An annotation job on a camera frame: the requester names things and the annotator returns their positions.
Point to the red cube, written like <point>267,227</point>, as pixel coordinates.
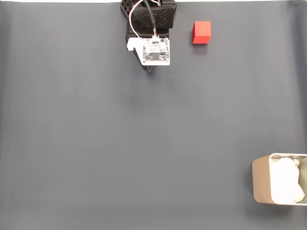
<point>201,32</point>

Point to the silver metal box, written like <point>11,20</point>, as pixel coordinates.
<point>261,179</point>

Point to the dark grey mat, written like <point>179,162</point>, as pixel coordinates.
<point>120,143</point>

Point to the white crumpled tissue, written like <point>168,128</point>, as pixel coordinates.
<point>285,179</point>

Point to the white camera module with mount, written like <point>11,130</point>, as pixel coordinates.
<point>157,51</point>

